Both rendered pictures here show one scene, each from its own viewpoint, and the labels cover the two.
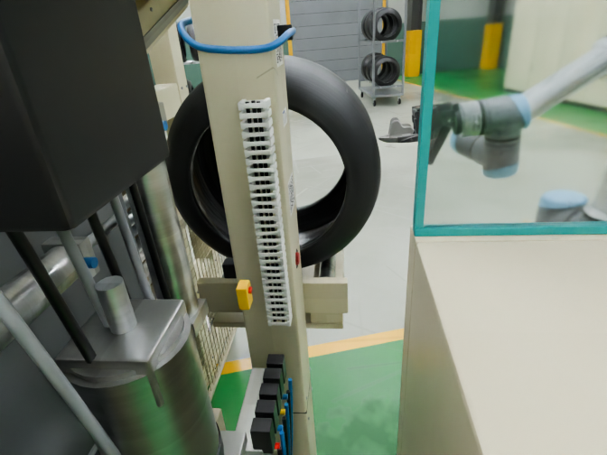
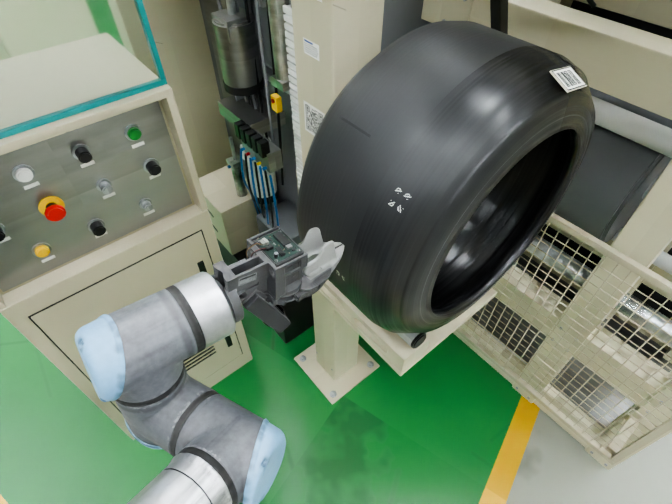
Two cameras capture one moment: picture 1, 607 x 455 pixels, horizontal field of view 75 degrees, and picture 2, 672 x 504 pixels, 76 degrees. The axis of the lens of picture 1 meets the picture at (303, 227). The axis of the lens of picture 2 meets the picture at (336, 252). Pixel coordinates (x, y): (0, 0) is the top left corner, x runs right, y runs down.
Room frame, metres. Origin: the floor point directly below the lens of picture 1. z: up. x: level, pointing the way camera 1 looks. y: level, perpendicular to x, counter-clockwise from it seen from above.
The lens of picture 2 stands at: (1.40, -0.57, 1.75)
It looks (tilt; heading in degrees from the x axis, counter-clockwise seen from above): 48 degrees down; 133
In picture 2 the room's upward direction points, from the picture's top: straight up
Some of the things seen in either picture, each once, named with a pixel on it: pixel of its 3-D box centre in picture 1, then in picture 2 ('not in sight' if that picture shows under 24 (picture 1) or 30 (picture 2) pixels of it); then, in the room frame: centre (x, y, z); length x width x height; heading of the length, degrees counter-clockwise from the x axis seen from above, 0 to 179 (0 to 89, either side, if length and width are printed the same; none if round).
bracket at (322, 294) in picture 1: (273, 294); not in sight; (0.87, 0.09, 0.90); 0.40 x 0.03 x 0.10; 82
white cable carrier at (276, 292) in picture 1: (269, 225); (305, 113); (0.70, 0.07, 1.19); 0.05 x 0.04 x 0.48; 82
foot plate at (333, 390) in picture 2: not in sight; (336, 361); (0.79, 0.08, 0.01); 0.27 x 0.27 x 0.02; 82
